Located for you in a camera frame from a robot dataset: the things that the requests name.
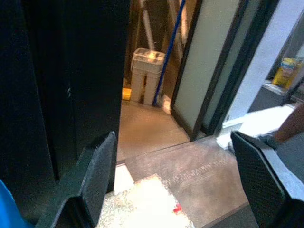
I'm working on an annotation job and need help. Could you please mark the black framed frosted door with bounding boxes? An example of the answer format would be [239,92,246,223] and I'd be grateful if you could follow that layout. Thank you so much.
[171,0,252,141]

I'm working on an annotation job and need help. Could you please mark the blue plastic bucket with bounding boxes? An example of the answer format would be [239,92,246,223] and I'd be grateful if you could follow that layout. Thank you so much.
[0,179,34,228]

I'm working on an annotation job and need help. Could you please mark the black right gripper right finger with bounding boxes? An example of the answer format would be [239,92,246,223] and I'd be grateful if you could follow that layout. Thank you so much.
[230,130,304,228]

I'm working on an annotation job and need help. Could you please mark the brown printed doormat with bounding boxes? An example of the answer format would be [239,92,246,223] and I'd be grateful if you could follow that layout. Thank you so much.
[116,136,250,214]

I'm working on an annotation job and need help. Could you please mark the blue mop handle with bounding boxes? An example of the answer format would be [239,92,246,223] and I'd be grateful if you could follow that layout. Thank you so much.
[153,0,187,107]

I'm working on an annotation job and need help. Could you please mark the person in red shirt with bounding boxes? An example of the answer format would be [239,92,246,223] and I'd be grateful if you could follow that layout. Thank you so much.
[258,102,304,149]

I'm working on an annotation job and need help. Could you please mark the small yellow sponge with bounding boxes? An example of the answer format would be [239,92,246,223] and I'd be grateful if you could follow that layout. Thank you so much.
[122,87,133,100]

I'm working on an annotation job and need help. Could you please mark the white mop pole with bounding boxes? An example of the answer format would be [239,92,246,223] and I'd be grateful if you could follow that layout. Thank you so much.
[140,0,155,52]

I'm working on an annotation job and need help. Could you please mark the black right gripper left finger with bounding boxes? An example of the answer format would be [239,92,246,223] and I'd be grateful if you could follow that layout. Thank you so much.
[35,131,117,228]

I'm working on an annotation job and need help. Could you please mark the yellow detergent bottle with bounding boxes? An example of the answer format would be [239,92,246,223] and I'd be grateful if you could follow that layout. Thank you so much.
[272,57,304,90]

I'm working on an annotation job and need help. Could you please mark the tall black cabinet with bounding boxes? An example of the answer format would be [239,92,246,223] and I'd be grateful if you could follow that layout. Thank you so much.
[0,0,131,224]

